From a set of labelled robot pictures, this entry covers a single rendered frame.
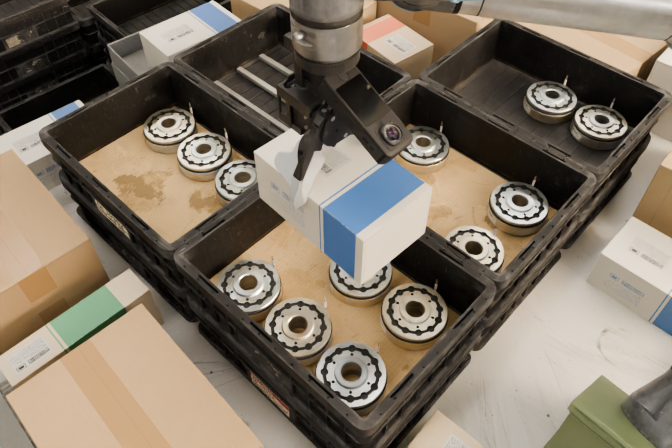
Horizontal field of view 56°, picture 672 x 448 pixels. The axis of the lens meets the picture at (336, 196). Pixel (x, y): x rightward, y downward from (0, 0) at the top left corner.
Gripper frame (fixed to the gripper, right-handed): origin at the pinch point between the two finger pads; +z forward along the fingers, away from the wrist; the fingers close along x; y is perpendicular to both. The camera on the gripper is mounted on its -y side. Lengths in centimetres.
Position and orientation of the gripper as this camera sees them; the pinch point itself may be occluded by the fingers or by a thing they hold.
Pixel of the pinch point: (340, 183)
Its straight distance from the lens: 80.5
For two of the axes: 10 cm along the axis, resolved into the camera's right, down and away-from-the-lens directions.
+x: -7.3, 5.1, -4.5
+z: 0.1, 6.7, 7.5
